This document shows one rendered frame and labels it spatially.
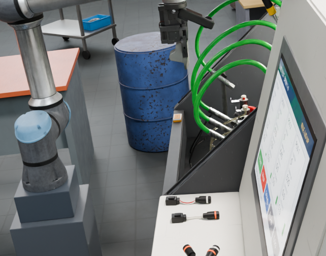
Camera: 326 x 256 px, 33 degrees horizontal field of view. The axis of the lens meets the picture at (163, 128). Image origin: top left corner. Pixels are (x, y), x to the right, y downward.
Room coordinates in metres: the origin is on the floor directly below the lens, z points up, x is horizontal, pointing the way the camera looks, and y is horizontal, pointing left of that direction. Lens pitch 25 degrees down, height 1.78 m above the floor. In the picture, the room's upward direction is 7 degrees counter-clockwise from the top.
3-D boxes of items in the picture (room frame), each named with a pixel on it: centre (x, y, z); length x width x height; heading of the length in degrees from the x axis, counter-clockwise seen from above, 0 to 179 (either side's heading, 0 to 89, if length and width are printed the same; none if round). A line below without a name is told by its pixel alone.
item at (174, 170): (1.64, -0.03, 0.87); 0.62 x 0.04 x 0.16; 173
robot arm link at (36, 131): (1.61, 0.41, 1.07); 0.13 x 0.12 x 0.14; 168
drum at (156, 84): (3.69, 0.02, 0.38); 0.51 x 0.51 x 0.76
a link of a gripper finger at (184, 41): (1.61, -0.09, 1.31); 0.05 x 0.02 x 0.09; 173
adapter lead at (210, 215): (1.16, -0.06, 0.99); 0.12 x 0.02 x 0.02; 85
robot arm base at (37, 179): (1.60, 0.41, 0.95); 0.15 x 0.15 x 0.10
